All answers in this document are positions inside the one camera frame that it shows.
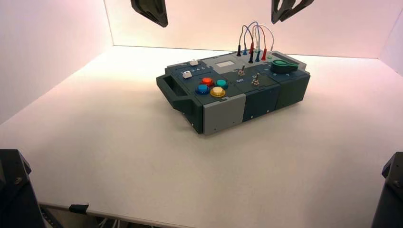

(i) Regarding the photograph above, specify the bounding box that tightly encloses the white jumper wire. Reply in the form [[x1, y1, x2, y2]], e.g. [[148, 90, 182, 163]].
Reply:
[[254, 24, 275, 61]]

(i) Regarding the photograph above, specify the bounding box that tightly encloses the dark teal grey control box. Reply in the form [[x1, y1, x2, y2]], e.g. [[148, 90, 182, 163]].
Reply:
[[155, 49, 311, 135]]

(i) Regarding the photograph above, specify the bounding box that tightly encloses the green pointer dial knob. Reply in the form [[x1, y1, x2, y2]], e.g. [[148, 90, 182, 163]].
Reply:
[[271, 59, 299, 75]]

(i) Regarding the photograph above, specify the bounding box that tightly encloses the black left arm shoulder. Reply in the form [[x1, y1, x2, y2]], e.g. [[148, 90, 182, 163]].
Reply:
[[0, 149, 46, 228]]

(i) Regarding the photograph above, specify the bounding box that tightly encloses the black table edge clamp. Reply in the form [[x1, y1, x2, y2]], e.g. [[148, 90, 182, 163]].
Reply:
[[68, 204, 90, 215]]

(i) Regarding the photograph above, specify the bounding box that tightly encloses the black jumper wire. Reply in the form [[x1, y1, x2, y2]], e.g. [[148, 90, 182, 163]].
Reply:
[[237, 24, 254, 64]]

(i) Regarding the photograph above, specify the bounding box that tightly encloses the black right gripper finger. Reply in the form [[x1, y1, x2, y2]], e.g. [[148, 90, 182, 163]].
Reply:
[[280, 0, 315, 22], [271, 0, 297, 25]]

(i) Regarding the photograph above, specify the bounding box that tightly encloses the blue jumper wire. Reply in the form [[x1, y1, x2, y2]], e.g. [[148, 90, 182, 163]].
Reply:
[[242, 21, 261, 63]]

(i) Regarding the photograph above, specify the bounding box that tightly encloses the black bar under table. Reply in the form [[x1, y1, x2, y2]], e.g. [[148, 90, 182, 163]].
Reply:
[[39, 206, 65, 228]]

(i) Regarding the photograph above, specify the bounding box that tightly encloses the blue push button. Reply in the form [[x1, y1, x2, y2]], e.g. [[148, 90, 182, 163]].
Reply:
[[194, 84, 211, 95]]

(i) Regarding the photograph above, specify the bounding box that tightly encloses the red jumper wire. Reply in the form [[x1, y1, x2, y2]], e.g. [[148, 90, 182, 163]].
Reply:
[[249, 24, 268, 61]]

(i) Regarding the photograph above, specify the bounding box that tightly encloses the yellow push button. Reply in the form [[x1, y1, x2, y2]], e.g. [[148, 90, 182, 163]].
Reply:
[[210, 86, 226, 98]]

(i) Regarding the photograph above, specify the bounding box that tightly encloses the black right arm shoulder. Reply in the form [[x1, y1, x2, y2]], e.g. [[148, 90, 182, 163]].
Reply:
[[371, 152, 403, 228]]

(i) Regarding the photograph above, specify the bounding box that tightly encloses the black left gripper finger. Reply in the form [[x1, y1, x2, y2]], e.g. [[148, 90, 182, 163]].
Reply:
[[130, 0, 167, 28], [148, 0, 169, 27]]

